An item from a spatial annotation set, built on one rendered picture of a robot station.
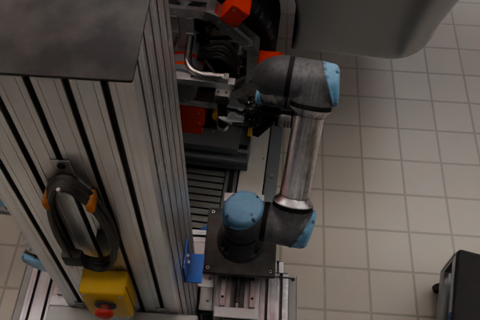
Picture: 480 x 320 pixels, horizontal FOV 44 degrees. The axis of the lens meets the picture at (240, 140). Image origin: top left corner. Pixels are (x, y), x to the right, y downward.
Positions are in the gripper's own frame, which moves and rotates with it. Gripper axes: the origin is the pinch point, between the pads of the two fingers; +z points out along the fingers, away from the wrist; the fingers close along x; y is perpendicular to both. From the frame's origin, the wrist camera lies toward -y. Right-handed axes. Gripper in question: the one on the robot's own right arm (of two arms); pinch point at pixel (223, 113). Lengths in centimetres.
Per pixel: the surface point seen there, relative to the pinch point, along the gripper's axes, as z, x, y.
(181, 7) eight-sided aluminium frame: 17.4, -21.1, 28.8
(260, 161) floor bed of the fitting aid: -14, -30, -75
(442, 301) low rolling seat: -96, 32, -67
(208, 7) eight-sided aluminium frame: 8.1, -22.5, 28.8
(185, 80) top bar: 13.1, -1.5, 14.3
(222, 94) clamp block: 0.0, 0.9, 11.9
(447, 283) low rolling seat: -98, 24, -68
